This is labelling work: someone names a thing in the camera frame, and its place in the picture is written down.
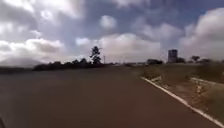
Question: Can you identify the tall dark tree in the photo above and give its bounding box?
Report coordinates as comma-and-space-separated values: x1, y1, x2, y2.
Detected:
89, 45, 103, 66

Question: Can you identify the row of low dark trees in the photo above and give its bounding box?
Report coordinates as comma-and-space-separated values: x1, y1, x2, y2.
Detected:
31, 58, 114, 72

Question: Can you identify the tall building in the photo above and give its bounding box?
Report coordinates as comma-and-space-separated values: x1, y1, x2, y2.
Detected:
168, 49, 179, 64

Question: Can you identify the row of bushes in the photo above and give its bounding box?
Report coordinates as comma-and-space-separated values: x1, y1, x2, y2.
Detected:
145, 55, 214, 66

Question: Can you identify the pale kerb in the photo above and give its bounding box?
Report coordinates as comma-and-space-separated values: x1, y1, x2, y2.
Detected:
189, 77, 224, 86

